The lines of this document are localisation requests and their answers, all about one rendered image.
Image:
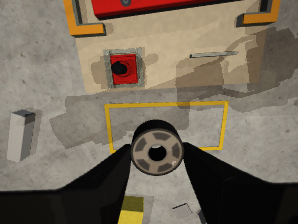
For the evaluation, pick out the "black wheel with beige hub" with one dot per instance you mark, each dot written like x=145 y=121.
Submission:
x=156 y=161

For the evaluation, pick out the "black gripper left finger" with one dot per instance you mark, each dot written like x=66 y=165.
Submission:
x=95 y=197

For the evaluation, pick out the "yellow rectangular block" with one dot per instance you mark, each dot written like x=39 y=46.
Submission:
x=132 y=210

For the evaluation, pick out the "beige rectangular block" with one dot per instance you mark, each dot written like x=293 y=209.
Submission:
x=20 y=135

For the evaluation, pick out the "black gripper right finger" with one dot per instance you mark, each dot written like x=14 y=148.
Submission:
x=228 y=195

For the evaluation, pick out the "yellow rectangular outline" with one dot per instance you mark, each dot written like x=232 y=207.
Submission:
x=225 y=103

